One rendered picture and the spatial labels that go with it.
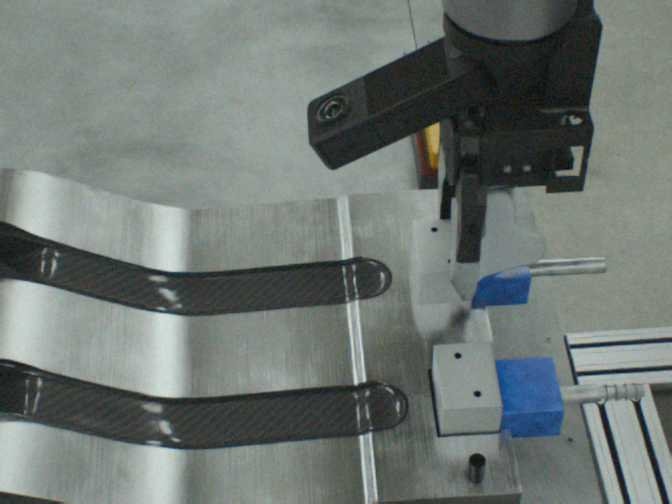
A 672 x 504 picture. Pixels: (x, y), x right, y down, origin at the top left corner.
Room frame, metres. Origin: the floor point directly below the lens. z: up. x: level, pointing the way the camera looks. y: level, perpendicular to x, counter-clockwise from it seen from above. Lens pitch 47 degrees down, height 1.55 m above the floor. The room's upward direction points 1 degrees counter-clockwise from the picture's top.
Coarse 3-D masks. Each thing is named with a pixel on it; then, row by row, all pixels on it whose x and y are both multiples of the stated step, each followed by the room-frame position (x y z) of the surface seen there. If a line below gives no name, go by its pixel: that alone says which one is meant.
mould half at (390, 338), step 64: (0, 192) 0.64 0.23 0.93; (64, 192) 0.65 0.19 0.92; (384, 192) 0.67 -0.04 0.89; (128, 256) 0.61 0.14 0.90; (192, 256) 0.62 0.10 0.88; (256, 256) 0.62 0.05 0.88; (320, 256) 0.61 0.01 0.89; (384, 256) 0.61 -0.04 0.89; (0, 320) 0.52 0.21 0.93; (64, 320) 0.54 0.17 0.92; (128, 320) 0.55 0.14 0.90; (192, 320) 0.56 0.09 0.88; (256, 320) 0.56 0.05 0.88; (320, 320) 0.56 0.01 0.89; (384, 320) 0.55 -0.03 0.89; (448, 320) 0.55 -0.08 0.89; (128, 384) 0.50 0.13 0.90; (192, 384) 0.51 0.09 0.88; (256, 384) 0.51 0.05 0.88; (320, 384) 0.50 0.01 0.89; (0, 448) 0.43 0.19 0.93; (64, 448) 0.44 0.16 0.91; (128, 448) 0.45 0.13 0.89; (256, 448) 0.46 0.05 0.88; (320, 448) 0.45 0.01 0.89; (384, 448) 0.45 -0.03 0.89; (448, 448) 0.45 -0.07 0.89; (512, 448) 0.45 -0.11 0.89
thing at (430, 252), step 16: (416, 224) 0.61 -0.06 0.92; (432, 224) 0.61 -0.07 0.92; (448, 224) 0.61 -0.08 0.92; (416, 240) 0.60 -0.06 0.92; (432, 240) 0.60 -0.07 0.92; (448, 240) 0.60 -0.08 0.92; (416, 256) 0.59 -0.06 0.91; (432, 256) 0.58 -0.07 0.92; (448, 256) 0.58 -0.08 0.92; (576, 256) 0.60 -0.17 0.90; (592, 256) 0.60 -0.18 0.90; (416, 272) 0.58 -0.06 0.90; (432, 272) 0.57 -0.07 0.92; (448, 272) 0.57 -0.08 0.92; (512, 272) 0.58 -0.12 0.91; (528, 272) 0.58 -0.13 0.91; (544, 272) 0.59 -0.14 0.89; (560, 272) 0.59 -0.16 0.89; (576, 272) 0.59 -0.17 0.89; (592, 272) 0.59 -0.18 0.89; (416, 288) 0.58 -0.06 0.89; (432, 288) 0.57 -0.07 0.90; (448, 288) 0.57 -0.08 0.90; (480, 288) 0.57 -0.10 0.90; (496, 288) 0.57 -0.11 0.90; (512, 288) 0.57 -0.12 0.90; (528, 288) 0.57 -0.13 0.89; (496, 304) 0.57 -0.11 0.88; (512, 304) 0.57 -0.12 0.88
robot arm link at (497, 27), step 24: (456, 0) 0.57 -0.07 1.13; (480, 0) 0.56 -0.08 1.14; (504, 0) 0.56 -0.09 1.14; (528, 0) 0.56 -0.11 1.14; (552, 0) 0.56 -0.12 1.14; (576, 0) 0.58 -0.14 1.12; (480, 24) 0.56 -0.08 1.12; (504, 24) 0.56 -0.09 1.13; (528, 24) 0.56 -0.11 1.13; (552, 24) 0.56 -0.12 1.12
